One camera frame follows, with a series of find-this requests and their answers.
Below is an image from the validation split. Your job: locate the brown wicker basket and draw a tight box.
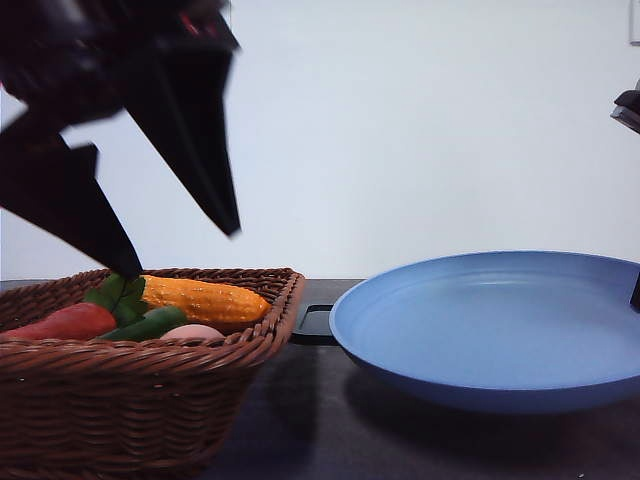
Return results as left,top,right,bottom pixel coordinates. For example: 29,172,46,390
0,268,305,480

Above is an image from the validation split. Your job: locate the green toy cucumber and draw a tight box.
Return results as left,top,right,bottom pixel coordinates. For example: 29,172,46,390
99,307,187,342

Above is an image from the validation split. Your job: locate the black rectangular tray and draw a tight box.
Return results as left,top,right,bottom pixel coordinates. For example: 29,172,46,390
291,304,338,346

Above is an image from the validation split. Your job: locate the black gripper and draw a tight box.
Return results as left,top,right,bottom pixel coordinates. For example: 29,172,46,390
0,0,241,280
610,78,640,134

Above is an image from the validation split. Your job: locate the orange toy carrot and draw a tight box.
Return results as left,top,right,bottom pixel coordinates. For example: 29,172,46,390
0,275,147,341

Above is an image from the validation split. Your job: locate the yellow toy corn cob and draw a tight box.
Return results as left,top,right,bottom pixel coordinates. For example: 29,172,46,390
143,275,271,322

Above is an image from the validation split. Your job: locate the white wall plate right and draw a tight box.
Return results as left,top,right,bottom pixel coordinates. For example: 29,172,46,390
629,0,640,47

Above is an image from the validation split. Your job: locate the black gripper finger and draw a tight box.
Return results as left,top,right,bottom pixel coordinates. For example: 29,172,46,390
629,271,640,313

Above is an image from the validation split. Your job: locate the brown egg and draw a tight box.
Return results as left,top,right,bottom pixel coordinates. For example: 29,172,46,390
160,324,225,339

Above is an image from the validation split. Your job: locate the blue round plate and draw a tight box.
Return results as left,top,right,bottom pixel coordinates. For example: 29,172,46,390
328,250,640,414

